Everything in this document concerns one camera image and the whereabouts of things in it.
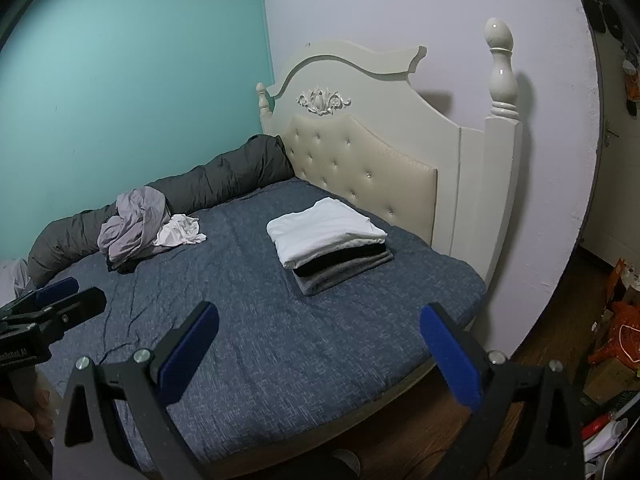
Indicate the crumpled white garment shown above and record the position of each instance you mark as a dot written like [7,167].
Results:
[180,230]

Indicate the folded black garment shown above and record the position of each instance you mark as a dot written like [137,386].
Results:
[345,257]

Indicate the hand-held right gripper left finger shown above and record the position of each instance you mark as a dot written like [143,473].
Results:
[190,355]

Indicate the crumpled black garment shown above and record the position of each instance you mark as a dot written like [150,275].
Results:
[120,268]

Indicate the white printed t-shirt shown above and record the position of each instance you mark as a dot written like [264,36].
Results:
[325,227]

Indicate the brown cardboard box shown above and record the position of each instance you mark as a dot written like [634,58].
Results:
[607,382]

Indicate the orange plastic bag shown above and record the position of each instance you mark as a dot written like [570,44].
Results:
[620,330]

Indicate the black hanging bag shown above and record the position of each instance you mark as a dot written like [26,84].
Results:
[602,12]

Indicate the light grey garment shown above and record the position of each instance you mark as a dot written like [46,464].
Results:
[130,225]

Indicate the person's left hand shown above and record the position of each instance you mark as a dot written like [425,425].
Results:
[15,415]

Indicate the white bottle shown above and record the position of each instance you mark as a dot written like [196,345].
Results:
[607,435]

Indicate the cream tufted headboard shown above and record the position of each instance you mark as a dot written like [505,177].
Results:
[380,130]

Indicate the dark grey rolled duvet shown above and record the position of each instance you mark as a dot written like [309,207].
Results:
[220,180]

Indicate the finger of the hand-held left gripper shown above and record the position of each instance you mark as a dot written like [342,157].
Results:
[80,307]
[55,290]

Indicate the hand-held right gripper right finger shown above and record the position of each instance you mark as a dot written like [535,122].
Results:
[450,360]

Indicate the folded grey garment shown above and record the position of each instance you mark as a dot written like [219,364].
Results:
[340,275]

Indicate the light grey pillow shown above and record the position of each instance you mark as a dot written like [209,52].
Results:
[15,280]

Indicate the bed with blue sheet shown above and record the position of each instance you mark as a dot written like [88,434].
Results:
[300,340]

